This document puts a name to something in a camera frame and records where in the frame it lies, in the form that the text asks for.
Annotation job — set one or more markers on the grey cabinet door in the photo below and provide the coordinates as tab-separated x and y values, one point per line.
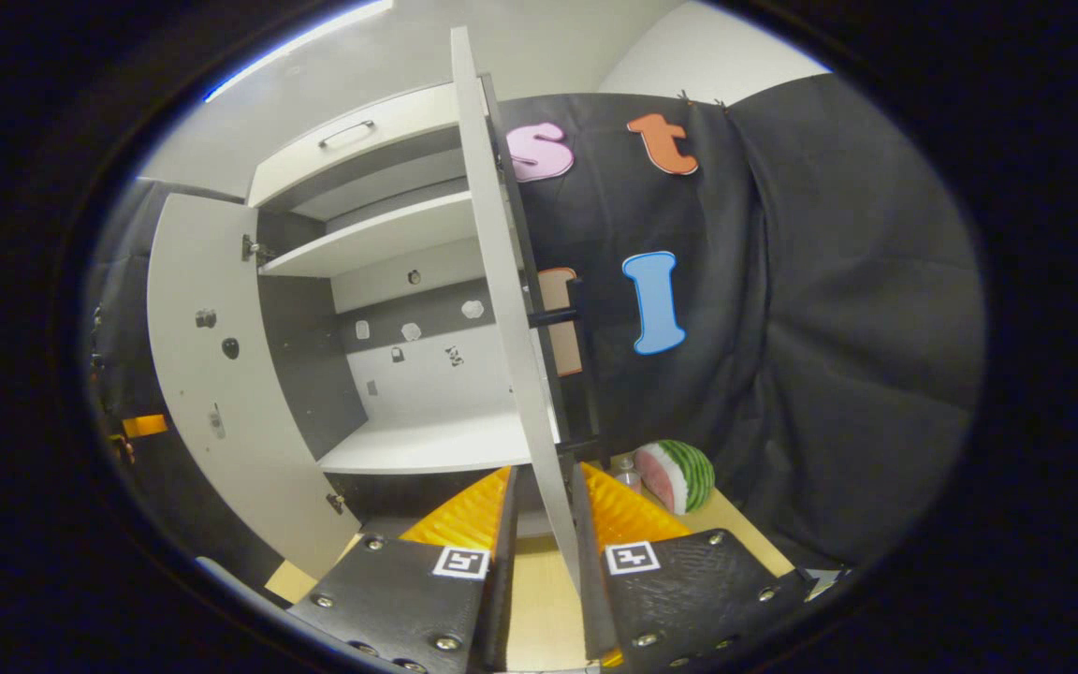
249	440
488	206

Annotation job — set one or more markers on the small clear bottle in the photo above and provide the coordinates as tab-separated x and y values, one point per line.
628	476

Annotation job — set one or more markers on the thin white cabinet shelf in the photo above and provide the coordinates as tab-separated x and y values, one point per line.
371	239

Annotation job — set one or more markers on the grey cabinet drawer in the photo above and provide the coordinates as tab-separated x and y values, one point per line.
361	154

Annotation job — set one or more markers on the white cabinet bottom shelf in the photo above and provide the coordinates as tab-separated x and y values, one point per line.
427	445

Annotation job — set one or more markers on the metal left door hinge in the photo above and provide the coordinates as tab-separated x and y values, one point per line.
337	503
256	248

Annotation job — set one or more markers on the watermelon slice toy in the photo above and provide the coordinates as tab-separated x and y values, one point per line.
689	473

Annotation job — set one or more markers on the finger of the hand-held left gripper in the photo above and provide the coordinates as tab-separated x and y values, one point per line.
146	426

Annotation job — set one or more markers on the black backdrop cloth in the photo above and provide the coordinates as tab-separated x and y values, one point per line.
829	328
123	271

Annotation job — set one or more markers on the grey shoe cabinet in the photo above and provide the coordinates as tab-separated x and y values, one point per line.
310	356

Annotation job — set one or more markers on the black cloth clip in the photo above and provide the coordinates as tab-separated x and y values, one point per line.
703	99

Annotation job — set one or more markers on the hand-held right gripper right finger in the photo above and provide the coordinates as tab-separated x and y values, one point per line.
588	590

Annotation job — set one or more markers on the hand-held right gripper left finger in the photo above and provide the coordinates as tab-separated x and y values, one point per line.
500	580

